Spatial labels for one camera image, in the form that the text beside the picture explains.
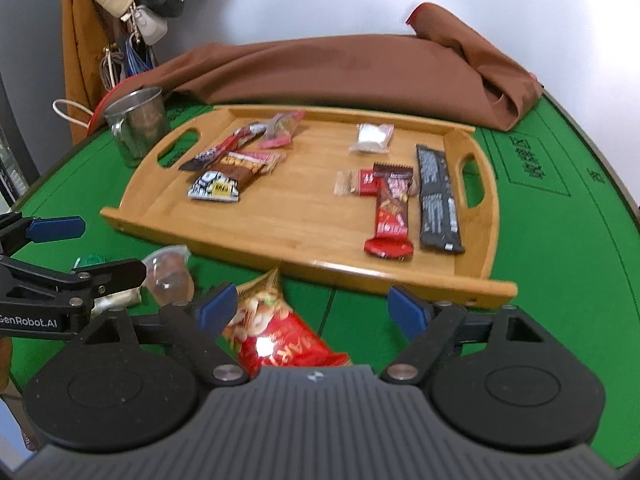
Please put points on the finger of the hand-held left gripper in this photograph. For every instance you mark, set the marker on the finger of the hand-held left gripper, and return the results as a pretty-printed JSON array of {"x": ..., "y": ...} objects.
[
  {"x": 115, "y": 275},
  {"x": 55, "y": 228}
]

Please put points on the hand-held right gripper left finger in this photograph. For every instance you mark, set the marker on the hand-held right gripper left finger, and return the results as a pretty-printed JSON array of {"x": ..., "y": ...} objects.
[{"x": 220, "y": 307}]

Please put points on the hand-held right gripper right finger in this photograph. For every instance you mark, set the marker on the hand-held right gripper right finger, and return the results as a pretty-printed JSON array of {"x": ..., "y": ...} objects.
[{"x": 405, "y": 312}]

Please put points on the green snack packet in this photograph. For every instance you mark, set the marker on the green snack packet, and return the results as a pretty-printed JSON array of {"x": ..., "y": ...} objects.
[{"x": 92, "y": 260}]

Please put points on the clear jelly cup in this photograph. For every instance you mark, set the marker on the clear jelly cup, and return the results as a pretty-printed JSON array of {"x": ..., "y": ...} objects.
[{"x": 170, "y": 280}]

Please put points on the red mixed nut packet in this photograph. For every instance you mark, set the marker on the red mixed nut packet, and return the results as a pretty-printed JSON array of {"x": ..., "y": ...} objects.
[{"x": 280, "y": 340}]

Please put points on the brown and red wafer bar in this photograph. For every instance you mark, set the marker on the brown and red wafer bar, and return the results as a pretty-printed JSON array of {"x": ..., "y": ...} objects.
[{"x": 392, "y": 210}]

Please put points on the long black snack bar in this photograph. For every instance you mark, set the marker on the long black snack bar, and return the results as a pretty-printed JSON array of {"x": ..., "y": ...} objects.
[{"x": 437, "y": 200}]

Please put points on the red biscuit packet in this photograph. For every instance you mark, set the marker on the red biscuit packet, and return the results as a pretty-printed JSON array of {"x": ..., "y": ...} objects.
[{"x": 362, "y": 180}]

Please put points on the brown peanut bar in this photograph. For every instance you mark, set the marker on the brown peanut bar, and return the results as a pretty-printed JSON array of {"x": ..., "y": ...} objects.
[{"x": 245, "y": 162}]

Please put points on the dark red snack bar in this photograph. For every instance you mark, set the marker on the dark red snack bar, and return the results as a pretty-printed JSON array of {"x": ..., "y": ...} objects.
[{"x": 215, "y": 152}]

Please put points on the grey cabinet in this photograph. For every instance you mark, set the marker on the grey cabinet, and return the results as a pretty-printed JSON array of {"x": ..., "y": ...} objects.
[{"x": 10, "y": 160}]

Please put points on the red flat item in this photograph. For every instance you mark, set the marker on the red flat item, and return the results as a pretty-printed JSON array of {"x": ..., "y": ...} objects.
[{"x": 97, "y": 110}]

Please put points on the metal cup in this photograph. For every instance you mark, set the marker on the metal cup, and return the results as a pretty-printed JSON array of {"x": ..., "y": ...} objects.
[{"x": 137, "y": 125}]

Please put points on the orange-brown hanging coat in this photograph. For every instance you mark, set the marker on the orange-brown hanging coat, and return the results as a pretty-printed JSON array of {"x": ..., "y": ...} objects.
[{"x": 80, "y": 60}]

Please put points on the small white packet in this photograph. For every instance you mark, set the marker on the small white packet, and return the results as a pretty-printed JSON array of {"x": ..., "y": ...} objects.
[{"x": 371, "y": 137}]

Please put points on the pink candy packet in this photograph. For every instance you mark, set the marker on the pink candy packet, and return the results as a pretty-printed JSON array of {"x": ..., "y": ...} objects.
[{"x": 280, "y": 132}]

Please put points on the white pouch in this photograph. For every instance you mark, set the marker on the white pouch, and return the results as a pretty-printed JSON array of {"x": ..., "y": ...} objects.
[{"x": 150, "y": 25}]

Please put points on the brown cloth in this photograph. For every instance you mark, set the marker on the brown cloth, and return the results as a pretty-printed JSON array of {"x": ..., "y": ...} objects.
[{"x": 350, "y": 70}]

